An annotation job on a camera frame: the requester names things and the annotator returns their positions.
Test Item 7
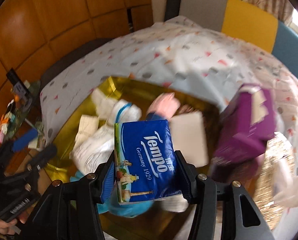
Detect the blue plush elephant toy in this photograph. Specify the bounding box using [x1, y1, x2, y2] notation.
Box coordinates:
[69, 169, 155, 218]

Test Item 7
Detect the blue Tempo tissue pack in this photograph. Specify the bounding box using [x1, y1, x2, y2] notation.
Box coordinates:
[114, 119, 181, 204]

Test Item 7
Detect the white knit gloves bundle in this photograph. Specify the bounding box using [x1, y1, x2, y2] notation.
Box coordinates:
[91, 88, 142, 126]

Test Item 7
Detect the pink towel blue band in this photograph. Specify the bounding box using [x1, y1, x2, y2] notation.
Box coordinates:
[147, 93, 180, 120]

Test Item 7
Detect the beige towel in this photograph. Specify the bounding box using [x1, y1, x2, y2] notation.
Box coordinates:
[169, 112, 209, 167]

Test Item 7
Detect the brown satin scrunchie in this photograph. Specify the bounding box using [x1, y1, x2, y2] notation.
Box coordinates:
[175, 105, 197, 115]

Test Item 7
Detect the person left hand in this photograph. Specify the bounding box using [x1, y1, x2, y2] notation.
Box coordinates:
[0, 211, 29, 235]

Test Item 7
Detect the gold metal tray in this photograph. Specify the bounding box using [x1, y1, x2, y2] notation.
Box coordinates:
[46, 77, 220, 239]

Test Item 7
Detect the purple cardboard box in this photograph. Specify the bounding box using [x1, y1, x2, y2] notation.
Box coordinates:
[210, 83, 277, 178]

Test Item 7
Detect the gold embossed tissue box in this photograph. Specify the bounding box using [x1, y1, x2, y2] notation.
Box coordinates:
[253, 132, 298, 230]

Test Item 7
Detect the patterned plastic tablecloth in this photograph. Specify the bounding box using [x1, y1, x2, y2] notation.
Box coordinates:
[39, 15, 298, 240]

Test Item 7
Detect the wooden wardrobe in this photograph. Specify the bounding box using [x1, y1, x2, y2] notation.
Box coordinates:
[0, 0, 155, 153]

